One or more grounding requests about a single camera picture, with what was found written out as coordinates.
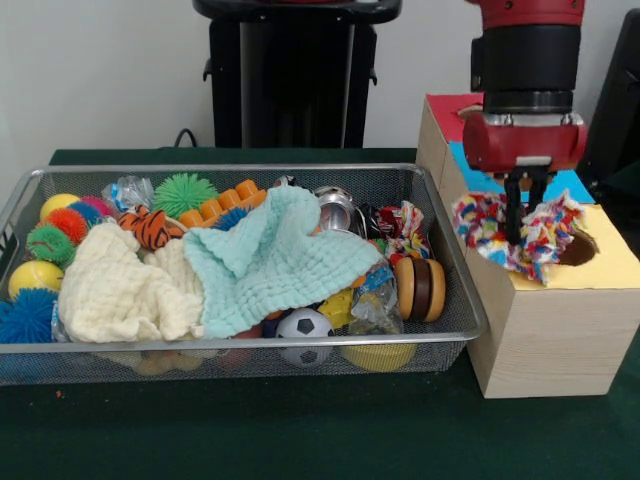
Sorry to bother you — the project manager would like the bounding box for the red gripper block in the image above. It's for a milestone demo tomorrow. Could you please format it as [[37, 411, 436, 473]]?
[[462, 115, 589, 246]]

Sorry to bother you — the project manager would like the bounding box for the wooden box with three holes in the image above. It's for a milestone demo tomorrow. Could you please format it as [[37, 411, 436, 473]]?
[[415, 92, 640, 400]]

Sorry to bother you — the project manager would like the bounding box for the clear mesh bin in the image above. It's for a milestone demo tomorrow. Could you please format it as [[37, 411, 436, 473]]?
[[0, 163, 489, 386]]

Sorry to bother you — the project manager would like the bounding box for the wooden yo-yo toy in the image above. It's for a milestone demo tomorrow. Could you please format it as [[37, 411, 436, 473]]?
[[394, 257, 447, 323]]

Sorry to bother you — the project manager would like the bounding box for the mint green waffle cloth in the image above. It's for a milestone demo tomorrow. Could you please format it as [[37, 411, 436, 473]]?
[[183, 187, 384, 340]]

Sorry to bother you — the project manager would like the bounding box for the small soccer ball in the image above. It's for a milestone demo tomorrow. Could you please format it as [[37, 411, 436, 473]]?
[[274, 307, 335, 366]]

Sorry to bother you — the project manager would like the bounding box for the orange plastic block toy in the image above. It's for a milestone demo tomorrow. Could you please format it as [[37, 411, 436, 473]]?
[[178, 178, 269, 226]]

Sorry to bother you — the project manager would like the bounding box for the dark green table cloth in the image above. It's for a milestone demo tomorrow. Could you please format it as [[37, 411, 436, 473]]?
[[0, 147, 640, 480]]

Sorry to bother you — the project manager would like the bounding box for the bright green spiky ball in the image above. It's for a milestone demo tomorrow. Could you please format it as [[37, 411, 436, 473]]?
[[152, 173, 220, 219]]

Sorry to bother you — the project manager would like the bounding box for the orange tiger plush toy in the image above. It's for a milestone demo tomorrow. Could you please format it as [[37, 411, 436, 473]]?
[[118, 204, 184, 251]]

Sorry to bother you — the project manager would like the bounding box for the cream waffle cloth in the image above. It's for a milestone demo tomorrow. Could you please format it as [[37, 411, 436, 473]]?
[[58, 222, 206, 344]]

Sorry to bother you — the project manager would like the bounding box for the yellow smooth ball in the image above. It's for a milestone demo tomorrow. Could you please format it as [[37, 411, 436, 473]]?
[[8, 259, 65, 301]]

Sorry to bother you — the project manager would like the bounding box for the blue spiky ball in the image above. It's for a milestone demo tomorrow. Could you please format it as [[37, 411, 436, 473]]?
[[0, 288, 60, 345]]

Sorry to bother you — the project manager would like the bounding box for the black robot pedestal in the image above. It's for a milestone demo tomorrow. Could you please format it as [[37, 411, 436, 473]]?
[[192, 0, 404, 149]]

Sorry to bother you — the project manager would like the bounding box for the black cable loop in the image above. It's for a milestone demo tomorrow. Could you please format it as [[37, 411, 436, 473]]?
[[173, 128, 214, 149]]

